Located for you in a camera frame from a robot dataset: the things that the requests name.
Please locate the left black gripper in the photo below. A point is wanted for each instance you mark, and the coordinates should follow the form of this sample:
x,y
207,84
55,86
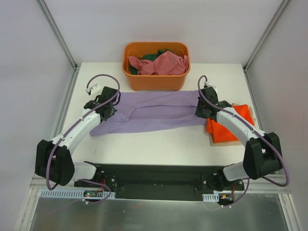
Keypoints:
x,y
111,110

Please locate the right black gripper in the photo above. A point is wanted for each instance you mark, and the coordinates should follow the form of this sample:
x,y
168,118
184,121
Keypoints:
x,y
200,110

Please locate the lavender t shirt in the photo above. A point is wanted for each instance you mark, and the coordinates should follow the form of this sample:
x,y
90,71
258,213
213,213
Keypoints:
x,y
151,111

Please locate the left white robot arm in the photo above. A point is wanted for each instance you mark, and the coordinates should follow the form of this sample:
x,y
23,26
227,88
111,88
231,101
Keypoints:
x,y
54,158

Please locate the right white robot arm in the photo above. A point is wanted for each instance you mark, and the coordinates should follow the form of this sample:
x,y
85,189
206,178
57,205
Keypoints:
x,y
262,151

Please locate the orange plastic bin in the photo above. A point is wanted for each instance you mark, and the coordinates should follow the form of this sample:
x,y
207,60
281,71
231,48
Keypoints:
x,y
154,82

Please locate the orange folded t shirt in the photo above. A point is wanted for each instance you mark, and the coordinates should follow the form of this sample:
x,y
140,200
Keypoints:
x,y
221,132

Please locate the pink t shirt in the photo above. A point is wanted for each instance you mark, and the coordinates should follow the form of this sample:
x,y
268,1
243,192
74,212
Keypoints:
x,y
167,63

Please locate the green t shirt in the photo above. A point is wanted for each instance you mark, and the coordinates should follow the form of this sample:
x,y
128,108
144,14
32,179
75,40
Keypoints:
x,y
149,57

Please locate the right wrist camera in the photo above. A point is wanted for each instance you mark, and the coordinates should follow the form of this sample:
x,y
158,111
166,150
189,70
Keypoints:
x,y
206,84

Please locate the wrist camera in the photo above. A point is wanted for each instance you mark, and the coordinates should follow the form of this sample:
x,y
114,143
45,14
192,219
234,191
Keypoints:
x,y
206,84
93,89

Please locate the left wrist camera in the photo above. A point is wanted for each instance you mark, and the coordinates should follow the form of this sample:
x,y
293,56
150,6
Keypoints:
x,y
93,89

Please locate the left aluminium frame post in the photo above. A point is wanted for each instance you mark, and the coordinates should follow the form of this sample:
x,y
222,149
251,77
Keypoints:
x,y
57,33

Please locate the aluminium frame post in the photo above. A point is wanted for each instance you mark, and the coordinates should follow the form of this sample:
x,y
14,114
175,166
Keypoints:
x,y
267,32
57,33

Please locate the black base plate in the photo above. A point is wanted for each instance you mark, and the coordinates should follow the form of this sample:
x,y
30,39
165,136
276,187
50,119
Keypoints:
x,y
148,182

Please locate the right white cable duct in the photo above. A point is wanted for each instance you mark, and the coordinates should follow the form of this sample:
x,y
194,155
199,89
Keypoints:
x,y
217,197

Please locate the white cable duct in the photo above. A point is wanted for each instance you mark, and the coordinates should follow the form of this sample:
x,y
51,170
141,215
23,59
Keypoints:
x,y
77,194
217,197

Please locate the front aluminium rail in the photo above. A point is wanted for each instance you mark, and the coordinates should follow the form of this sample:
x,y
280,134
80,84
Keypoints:
x,y
255,186

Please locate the left white cable duct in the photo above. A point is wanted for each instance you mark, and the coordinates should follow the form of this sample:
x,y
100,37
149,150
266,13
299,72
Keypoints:
x,y
77,194

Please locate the right aluminium frame post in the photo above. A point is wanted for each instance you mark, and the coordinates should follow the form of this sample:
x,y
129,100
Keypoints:
x,y
267,32

